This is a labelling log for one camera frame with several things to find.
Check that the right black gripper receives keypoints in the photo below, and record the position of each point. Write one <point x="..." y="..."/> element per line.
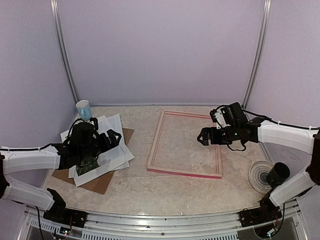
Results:
<point x="215" y="139"/>

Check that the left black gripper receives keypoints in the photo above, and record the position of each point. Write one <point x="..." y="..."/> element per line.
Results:
<point x="114" y="143"/>

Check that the white mat board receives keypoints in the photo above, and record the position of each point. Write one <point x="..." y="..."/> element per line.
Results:
<point x="105" y="165"/>

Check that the pink wooden picture frame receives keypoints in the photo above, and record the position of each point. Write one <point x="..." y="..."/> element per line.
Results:
<point x="176" y="151"/>

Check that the landscape photo print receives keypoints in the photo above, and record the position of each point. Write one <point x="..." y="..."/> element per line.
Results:
<point x="87" y="167"/>

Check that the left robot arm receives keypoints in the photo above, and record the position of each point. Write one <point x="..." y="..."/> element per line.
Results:
<point x="54" y="156"/>

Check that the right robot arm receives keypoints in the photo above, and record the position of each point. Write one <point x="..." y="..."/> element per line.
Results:
<point x="298" y="148"/>

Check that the white paper sheet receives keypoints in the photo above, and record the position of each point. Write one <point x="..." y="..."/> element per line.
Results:
<point x="109" y="123"/>

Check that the light blue mug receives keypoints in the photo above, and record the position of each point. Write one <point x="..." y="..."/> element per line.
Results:
<point x="84" y="109"/>

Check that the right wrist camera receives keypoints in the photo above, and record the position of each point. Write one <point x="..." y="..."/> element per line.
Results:
<point x="217" y="116"/>

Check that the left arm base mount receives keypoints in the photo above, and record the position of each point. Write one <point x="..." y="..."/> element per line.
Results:
<point x="60" y="214"/>

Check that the front aluminium rail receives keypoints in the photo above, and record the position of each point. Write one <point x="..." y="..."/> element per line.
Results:
<point x="210" y="226"/>

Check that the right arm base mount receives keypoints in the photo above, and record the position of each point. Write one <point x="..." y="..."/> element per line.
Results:
<point x="266" y="212"/>

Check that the right aluminium corner post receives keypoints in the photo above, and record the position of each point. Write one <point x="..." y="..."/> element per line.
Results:
<point x="258" y="52"/>

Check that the aluminium corner post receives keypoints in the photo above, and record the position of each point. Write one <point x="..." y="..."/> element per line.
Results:
<point x="258" y="52"/>
<point x="54" y="6"/>

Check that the left aluminium corner post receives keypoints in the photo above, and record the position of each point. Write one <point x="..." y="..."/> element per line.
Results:
<point x="54" y="6"/>

